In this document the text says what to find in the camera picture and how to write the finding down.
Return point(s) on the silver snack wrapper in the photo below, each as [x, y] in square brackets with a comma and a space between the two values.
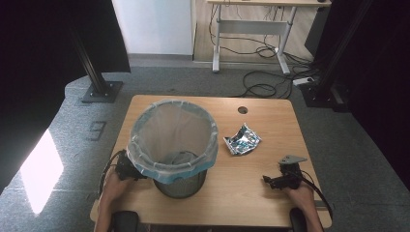
[242, 140]

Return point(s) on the black metal stand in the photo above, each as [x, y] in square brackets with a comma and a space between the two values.
[325, 80]

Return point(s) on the white power strip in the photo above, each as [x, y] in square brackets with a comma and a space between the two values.
[303, 81]

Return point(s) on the person's right hand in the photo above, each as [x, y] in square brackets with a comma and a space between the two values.
[299, 196]

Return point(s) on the black mesh trash bin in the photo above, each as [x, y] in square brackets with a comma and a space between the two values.
[180, 188]

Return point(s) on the black stand base left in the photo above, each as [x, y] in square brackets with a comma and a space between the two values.
[96, 80]

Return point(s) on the black chair armrest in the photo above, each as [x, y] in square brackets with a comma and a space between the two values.
[297, 220]
[125, 221]

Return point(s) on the white desk frame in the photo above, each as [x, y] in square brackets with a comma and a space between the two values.
[254, 26]

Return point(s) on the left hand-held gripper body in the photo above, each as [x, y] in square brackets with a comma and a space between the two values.
[126, 168]

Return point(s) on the person's left hand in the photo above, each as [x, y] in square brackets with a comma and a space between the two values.
[115, 190]

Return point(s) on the blue-white plastic bin liner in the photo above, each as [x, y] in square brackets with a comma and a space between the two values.
[170, 129]

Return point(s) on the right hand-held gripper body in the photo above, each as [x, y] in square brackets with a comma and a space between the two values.
[290, 175]

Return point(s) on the black curtain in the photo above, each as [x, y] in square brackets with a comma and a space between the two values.
[38, 64]
[386, 80]

